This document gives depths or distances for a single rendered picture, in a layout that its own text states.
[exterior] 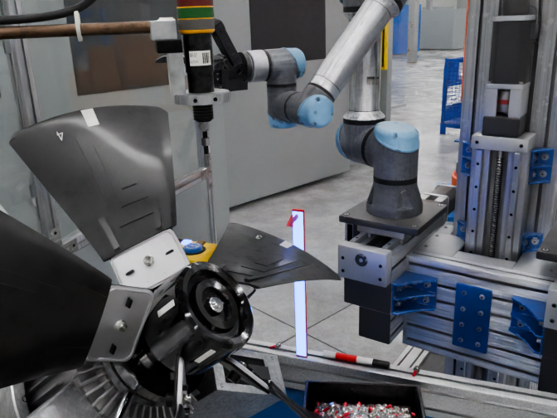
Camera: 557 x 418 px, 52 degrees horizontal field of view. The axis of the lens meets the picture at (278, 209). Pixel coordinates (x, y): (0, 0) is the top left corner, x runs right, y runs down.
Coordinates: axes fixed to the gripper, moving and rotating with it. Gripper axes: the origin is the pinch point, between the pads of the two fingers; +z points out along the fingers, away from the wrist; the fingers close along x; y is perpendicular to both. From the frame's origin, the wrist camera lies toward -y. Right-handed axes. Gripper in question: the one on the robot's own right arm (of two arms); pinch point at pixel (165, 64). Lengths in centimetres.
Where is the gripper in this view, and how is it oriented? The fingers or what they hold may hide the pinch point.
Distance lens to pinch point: 132.3
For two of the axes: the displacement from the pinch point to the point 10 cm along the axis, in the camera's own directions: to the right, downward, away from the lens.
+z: -8.7, 1.9, -4.6
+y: -0.3, 9.0, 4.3
